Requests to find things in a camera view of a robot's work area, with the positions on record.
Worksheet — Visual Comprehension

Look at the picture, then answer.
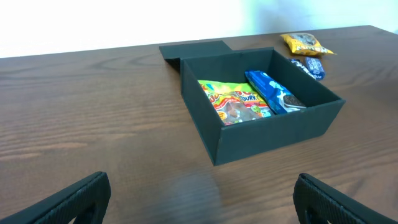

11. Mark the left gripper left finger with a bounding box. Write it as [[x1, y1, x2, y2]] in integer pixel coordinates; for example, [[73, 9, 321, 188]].
[[1, 171, 111, 224]]

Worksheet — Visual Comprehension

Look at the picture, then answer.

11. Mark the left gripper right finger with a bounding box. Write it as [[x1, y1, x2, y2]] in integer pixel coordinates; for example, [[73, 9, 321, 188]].
[[293, 173, 397, 224]]

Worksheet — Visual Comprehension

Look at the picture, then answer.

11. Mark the blue Oreo cookie pack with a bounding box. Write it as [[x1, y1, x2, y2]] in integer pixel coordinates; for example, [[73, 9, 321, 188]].
[[245, 70, 306, 114]]

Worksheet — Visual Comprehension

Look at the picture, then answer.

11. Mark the Haribo worms gummy bag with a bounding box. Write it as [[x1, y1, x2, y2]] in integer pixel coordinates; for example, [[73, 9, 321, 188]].
[[198, 80, 274, 125]]

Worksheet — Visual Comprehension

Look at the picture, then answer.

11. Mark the dark green box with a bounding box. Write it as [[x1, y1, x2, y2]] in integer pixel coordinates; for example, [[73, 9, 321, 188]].
[[159, 40, 345, 166]]

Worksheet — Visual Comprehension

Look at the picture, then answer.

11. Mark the small blue Eclipse pack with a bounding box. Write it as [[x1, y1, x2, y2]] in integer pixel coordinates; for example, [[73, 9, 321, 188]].
[[304, 57, 325, 80]]

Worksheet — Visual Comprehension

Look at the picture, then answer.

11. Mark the Cadbury Dairy Milk bar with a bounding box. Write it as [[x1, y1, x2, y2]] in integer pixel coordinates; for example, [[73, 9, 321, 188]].
[[289, 58, 315, 79]]

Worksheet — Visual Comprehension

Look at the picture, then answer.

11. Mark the yellow snack bag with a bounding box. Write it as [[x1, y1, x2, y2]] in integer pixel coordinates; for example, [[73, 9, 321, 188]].
[[280, 32, 335, 56]]

